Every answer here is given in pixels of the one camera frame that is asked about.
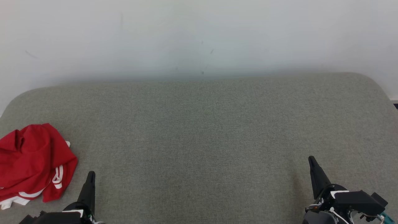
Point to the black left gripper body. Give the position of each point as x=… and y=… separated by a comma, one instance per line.
x=81, y=207

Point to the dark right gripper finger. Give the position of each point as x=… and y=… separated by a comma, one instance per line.
x=317, y=177

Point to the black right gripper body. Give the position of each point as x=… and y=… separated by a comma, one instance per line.
x=320, y=216

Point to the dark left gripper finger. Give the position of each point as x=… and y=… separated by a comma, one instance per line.
x=88, y=189

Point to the red and white basketball jersey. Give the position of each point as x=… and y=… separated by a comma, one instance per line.
x=31, y=155

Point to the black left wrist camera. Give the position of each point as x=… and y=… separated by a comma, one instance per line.
x=53, y=218

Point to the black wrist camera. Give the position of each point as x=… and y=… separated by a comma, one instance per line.
x=357, y=200
x=53, y=218

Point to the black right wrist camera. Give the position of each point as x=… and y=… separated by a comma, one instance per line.
x=357, y=200

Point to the white and black wall baseboard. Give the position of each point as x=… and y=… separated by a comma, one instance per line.
x=395, y=106

